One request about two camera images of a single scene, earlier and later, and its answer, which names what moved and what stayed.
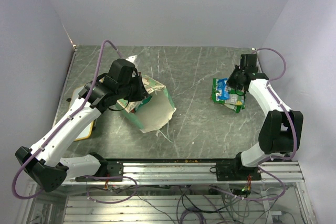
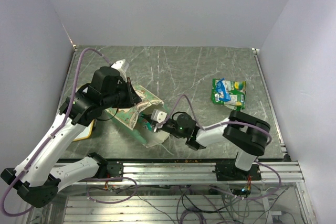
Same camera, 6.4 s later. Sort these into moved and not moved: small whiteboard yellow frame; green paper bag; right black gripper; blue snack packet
Moved: green paper bag; right black gripper
Not moved: small whiteboard yellow frame; blue snack packet
